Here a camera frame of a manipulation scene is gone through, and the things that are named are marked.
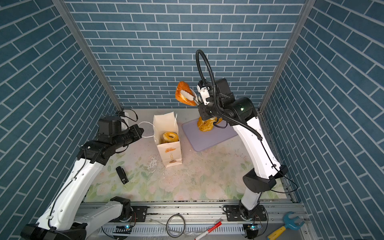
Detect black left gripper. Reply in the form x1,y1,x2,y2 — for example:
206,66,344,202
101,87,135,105
111,123,145,151

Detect large wrinkled ring bread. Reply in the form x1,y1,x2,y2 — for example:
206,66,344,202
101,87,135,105
197,117,217,132

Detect sesame fake bread loaf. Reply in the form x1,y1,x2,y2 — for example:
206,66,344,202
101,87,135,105
215,118,223,124

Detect orange brown fake bread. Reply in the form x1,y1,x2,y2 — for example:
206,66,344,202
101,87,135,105
175,82,197,106

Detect glazed ring donut bread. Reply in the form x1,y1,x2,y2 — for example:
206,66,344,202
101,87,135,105
163,132,179,143

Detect metal kitchen tongs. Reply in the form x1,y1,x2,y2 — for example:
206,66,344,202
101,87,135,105
180,90,200,106

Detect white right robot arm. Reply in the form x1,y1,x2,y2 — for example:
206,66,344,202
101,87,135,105
197,79,288,220

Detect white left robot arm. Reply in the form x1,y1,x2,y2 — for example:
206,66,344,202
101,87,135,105
20,112,144,240

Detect lilac plastic tray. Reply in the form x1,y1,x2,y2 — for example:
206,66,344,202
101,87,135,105
182,119,238,152

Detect small black device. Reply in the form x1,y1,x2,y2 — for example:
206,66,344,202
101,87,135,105
116,166,129,185

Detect red white marker pen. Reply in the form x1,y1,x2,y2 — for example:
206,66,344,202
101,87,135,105
195,222,222,240

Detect blue yellow toy wrench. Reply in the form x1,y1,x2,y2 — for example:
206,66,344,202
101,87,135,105
267,212,305,240

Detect black corrugated cable hose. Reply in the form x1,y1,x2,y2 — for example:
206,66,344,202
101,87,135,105
195,49,264,141

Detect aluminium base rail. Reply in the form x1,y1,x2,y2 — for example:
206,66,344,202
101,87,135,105
97,200,316,240

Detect grey coiled cable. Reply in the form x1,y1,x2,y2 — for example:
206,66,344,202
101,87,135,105
165,213,187,238

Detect left metal corner post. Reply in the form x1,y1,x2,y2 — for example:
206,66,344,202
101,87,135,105
52,0,123,111

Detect metal corner frame post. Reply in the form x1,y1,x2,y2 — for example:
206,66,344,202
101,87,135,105
259,0,316,113

